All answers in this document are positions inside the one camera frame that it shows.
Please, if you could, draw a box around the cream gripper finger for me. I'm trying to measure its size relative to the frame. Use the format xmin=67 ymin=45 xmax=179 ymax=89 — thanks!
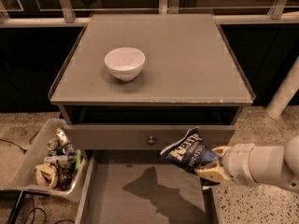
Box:
xmin=194 ymin=164 xmax=230 ymax=183
xmin=212 ymin=146 xmax=231 ymax=157

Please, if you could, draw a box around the blue chip bag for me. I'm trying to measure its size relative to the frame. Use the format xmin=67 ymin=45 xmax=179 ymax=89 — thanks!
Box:
xmin=160 ymin=127 xmax=220 ymax=175

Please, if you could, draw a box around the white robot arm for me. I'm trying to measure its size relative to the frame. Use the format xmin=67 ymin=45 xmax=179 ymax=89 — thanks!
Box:
xmin=194 ymin=136 xmax=299 ymax=192

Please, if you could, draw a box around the round metal drawer knob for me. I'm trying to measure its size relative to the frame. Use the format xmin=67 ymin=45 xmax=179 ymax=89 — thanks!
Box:
xmin=148 ymin=136 xmax=155 ymax=146

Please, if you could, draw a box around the grey drawer cabinet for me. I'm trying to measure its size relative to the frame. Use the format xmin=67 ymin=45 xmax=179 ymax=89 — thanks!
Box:
xmin=49 ymin=14 xmax=255 ymax=146

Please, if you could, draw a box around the open grey middle drawer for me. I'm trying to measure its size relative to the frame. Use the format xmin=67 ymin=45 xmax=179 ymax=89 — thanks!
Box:
xmin=75 ymin=150 xmax=220 ymax=224

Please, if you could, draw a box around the grey top drawer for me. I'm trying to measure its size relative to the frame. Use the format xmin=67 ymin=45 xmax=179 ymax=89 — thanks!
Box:
xmin=64 ymin=123 xmax=236 ymax=151

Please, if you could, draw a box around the white ceramic bowl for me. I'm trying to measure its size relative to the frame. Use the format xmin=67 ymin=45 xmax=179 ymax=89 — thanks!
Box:
xmin=105 ymin=48 xmax=146 ymax=81

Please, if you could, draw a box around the green item in bin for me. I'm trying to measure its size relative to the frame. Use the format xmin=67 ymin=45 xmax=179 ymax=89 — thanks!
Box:
xmin=73 ymin=149 xmax=81 ymax=175

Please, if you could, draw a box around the white can in bin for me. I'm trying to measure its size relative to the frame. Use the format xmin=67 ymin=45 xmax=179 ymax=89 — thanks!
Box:
xmin=44 ymin=155 xmax=71 ymax=168

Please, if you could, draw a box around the crushed can upper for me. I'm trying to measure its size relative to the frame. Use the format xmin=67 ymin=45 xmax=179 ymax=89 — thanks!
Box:
xmin=55 ymin=128 xmax=75 ymax=154

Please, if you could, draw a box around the clear plastic bin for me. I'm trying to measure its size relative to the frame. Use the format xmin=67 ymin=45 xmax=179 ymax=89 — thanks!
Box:
xmin=0 ymin=119 xmax=88 ymax=203

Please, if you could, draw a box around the metal window frame rail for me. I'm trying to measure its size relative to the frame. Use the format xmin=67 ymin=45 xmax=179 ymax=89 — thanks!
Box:
xmin=0 ymin=0 xmax=299 ymax=28

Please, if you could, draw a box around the blue cable on floor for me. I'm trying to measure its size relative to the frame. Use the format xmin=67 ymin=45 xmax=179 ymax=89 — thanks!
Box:
xmin=23 ymin=193 xmax=76 ymax=224

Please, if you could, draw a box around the black cable on floor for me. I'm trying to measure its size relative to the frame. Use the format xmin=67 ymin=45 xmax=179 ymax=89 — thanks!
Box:
xmin=0 ymin=130 xmax=40 ymax=155

